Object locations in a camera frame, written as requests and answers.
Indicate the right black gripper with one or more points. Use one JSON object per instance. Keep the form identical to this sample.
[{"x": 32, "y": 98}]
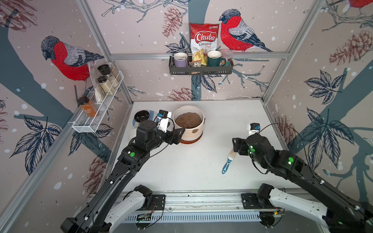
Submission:
[{"x": 243, "y": 144}]

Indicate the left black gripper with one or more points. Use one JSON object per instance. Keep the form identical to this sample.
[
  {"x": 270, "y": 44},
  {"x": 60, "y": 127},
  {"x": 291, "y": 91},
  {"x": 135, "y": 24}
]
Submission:
[{"x": 178, "y": 136}]

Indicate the white ceramic pot with soil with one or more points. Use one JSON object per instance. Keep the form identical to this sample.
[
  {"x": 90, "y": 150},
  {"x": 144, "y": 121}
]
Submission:
[{"x": 192, "y": 119}]

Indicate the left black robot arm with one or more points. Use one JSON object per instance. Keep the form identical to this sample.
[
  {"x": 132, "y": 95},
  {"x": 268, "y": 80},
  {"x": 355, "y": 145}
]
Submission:
[{"x": 92, "y": 219}]

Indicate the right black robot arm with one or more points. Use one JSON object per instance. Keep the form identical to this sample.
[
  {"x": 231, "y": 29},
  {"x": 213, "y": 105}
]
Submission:
[{"x": 332, "y": 209}]

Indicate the brown pot saucer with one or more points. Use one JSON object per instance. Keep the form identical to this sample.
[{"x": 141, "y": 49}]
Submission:
[{"x": 191, "y": 141}]

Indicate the blue striped plate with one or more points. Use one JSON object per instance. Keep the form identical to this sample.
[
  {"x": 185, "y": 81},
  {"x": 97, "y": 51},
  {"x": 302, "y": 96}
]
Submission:
[{"x": 153, "y": 116}]

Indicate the small black bowl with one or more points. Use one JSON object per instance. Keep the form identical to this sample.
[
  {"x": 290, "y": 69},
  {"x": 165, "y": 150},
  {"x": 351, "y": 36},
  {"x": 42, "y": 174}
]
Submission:
[{"x": 141, "y": 116}]

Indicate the white oval bowl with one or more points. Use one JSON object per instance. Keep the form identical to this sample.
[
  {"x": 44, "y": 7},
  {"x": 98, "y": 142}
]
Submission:
[{"x": 132, "y": 134}]

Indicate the small snack packet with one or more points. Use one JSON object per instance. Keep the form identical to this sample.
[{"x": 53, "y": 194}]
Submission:
[{"x": 195, "y": 64}]

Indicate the purple mug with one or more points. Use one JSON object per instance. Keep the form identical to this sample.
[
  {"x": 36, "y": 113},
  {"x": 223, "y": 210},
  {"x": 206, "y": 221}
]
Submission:
[{"x": 180, "y": 60}]

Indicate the green mug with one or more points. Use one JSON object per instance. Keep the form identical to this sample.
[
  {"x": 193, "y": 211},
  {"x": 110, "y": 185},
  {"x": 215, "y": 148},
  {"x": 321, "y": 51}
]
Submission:
[{"x": 214, "y": 59}]

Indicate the black lid spice jar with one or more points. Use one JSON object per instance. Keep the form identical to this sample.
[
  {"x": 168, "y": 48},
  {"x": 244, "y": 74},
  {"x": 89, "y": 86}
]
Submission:
[
  {"x": 105, "y": 70},
  {"x": 106, "y": 85}
]

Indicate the pink lidded jar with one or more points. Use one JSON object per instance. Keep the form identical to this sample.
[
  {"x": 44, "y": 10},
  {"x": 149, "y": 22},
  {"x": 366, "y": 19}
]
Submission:
[{"x": 226, "y": 57}]

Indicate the orange spice jar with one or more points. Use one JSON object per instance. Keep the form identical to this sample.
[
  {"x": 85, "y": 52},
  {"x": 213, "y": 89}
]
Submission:
[{"x": 88, "y": 106}]

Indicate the red Chuba chips bag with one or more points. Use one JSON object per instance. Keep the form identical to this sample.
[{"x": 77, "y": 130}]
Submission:
[{"x": 203, "y": 38}]

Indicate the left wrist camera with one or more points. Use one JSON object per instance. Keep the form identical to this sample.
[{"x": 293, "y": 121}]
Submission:
[{"x": 162, "y": 120}]

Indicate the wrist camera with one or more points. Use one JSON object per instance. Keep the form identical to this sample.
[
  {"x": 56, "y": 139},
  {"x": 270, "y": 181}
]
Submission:
[
  {"x": 253, "y": 128},
  {"x": 162, "y": 120}
]

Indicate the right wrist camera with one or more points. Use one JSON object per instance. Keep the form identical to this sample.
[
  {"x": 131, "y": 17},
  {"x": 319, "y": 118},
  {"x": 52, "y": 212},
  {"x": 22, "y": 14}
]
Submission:
[{"x": 253, "y": 128}]

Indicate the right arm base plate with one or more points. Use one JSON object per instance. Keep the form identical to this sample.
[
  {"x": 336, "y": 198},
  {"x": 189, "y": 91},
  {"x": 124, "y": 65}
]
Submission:
[{"x": 250, "y": 201}]

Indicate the black wall shelf basket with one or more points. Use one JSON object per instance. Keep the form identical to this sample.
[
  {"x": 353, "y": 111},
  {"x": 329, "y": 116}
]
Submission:
[{"x": 203, "y": 70}]

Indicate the aluminium mounting rail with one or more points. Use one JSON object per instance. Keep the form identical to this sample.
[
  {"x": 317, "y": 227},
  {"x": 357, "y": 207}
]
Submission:
[{"x": 204, "y": 201}]

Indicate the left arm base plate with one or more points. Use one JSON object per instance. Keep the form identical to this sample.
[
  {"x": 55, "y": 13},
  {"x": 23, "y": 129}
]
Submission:
[{"x": 155, "y": 202}]

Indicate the white wire wall rack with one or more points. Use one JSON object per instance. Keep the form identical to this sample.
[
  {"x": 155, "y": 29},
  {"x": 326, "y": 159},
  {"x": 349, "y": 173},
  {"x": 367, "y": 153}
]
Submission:
[{"x": 87, "y": 124}]

